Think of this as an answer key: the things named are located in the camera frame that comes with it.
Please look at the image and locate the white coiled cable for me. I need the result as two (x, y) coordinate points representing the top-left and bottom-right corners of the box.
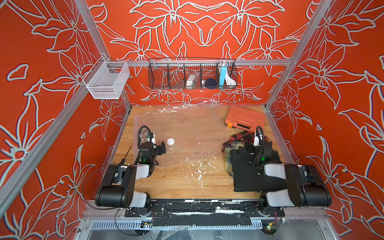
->
(224, 69), (237, 88)

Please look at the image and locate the orange plastic tool case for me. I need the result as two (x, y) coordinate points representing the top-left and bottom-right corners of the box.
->
(225, 106), (266, 132)

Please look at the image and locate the clear plastic vacuum bag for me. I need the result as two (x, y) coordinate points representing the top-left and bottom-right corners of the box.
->
(127, 104), (238, 187)

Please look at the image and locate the yellow green plaid shirt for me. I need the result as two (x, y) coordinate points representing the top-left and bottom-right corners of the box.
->
(222, 141), (245, 177)

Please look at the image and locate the black handled screwdriver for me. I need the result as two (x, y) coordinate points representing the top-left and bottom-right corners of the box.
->
(119, 147), (132, 166)

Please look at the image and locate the white vacuum bag valve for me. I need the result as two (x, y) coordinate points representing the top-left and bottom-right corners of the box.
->
(167, 138), (175, 146)

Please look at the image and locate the grey packet in basket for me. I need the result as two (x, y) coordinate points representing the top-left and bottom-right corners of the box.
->
(186, 73), (199, 90)

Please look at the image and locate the dark blue round object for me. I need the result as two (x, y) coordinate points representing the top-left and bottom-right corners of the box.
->
(205, 78), (217, 90)

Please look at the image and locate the light blue box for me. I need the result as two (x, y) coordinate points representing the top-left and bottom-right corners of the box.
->
(218, 63), (227, 89)

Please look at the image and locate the red black plaid shirt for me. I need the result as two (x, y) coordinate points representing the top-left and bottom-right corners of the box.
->
(223, 131), (255, 150)

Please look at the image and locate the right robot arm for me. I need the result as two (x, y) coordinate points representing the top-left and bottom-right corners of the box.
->
(250, 126), (332, 210)

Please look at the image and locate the white wire wall basket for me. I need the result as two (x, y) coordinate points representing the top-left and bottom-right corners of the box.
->
(84, 62), (131, 100)

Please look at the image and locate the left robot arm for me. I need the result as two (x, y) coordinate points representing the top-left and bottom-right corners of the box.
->
(95, 126), (166, 212)

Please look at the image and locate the black wire wall basket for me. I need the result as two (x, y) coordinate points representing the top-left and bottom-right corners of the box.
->
(148, 58), (238, 90)

